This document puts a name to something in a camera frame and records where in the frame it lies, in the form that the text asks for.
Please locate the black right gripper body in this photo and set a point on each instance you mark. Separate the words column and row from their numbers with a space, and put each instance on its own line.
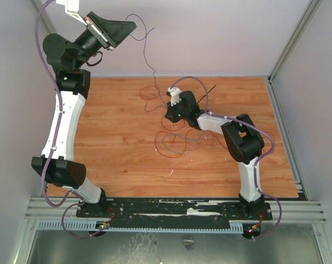
column 171, row 115

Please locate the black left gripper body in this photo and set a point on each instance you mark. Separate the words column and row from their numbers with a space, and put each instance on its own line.
column 92, row 39

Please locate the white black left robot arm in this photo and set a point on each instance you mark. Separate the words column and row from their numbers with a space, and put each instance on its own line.
column 56, row 164

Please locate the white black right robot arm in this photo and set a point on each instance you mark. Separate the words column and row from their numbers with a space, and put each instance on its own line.
column 243, row 142

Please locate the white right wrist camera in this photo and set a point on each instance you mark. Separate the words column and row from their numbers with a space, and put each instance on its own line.
column 173, row 93

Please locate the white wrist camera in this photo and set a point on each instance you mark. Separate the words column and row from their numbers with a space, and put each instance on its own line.
column 173, row 93
column 71, row 8

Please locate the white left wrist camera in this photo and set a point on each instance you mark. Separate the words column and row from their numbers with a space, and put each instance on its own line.
column 71, row 8

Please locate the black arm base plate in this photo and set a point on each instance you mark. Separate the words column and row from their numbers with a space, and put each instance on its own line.
column 177, row 212

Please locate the grey slotted cable duct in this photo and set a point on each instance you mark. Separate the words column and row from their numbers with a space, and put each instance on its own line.
column 94, row 225

